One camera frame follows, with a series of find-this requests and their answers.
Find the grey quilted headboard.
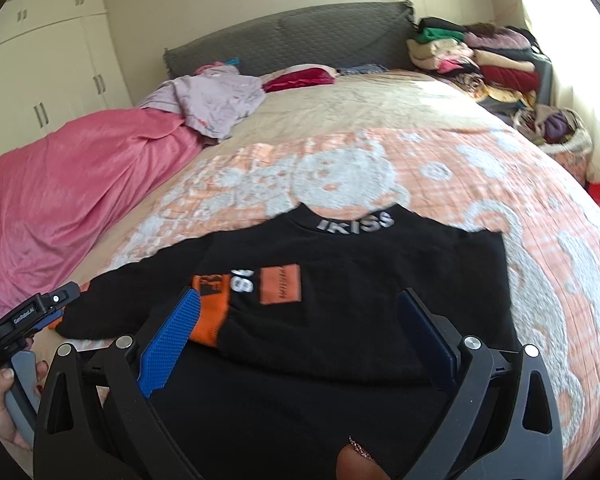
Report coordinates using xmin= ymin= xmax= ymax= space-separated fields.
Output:
xmin=162 ymin=0 xmax=418 ymax=81

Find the white wardrobe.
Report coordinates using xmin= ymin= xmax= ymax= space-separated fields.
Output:
xmin=0 ymin=0 xmax=133 ymax=171

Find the lilac garment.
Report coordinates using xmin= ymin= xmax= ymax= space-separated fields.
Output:
xmin=137 ymin=62 xmax=268 ymax=141

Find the person's right hand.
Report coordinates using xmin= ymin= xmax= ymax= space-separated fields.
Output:
xmin=336 ymin=436 xmax=391 ymax=480

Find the blue patterned cloth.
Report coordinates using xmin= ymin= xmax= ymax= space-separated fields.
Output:
xmin=337 ymin=63 xmax=388 ymax=76

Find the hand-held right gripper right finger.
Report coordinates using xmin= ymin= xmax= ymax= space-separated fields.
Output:
xmin=397 ymin=287 xmax=566 ymax=480

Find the black sweater with orange patches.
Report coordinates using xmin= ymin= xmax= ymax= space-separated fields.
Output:
xmin=55 ymin=202 xmax=521 ymax=480

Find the pink blanket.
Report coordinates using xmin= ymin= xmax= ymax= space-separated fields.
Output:
xmin=0 ymin=107 xmax=206 ymax=318

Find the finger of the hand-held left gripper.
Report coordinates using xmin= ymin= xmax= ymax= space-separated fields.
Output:
xmin=30 ymin=282 xmax=81 ymax=333

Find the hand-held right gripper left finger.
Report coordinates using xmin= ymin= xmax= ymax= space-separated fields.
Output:
xmin=32 ymin=287 xmax=203 ymax=480

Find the white curtain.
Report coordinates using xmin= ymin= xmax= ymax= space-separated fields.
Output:
xmin=512 ymin=0 xmax=600 ymax=186

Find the red pillow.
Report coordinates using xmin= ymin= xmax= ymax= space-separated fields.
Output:
xmin=262 ymin=66 xmax=336 ymax=93

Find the pile of folded clothes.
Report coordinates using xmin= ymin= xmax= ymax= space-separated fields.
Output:
xmin=405 ymin=17 xmax=553 ymax=111

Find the clothes heap beside bed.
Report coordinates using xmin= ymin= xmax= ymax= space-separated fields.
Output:
xmin=512 ymin=105 xmax=593 ymax=161

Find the orange white tufted blanket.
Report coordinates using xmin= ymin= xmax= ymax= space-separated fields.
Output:
xmin=95 ymin=127 xmax=600 ymax=478

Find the beige bed sheet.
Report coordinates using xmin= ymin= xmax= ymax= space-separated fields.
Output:
xmin=45 ymin=67 xmax=531 ymax=286

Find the teal cloth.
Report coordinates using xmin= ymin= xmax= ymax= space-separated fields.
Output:
xmin=195 ymin=57 xmax=241 ymax=73

